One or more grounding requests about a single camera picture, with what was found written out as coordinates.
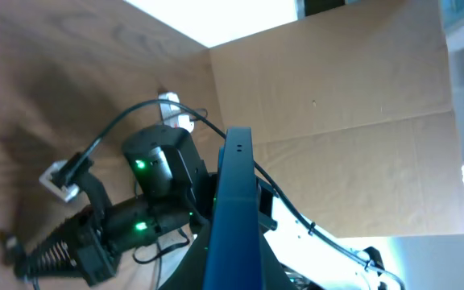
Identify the brown cardboard panel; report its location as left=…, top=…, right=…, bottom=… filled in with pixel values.
left=210, top=0, right=464, bottom=238

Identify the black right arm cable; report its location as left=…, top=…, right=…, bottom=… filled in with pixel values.
left=56, top=98, right=406, bottom=290

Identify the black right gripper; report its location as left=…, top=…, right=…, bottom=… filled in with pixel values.
left=0, top=172, right=193, bottom=287

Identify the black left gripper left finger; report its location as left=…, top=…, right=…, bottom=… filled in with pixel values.
left=159, top=224, right=210, bottom=290

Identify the white power strip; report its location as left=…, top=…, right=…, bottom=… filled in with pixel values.
left=158, top=92, right=195, bottom=133

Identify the blue Galaxy smartphone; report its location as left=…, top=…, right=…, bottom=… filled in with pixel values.
left=203, top=127, right=264, bottom=290

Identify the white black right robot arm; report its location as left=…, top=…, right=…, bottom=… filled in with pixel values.
left=3, top=125, right=296, bottom=289

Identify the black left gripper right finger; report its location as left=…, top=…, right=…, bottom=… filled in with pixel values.
left=259, top=234, right=296, bottom=290

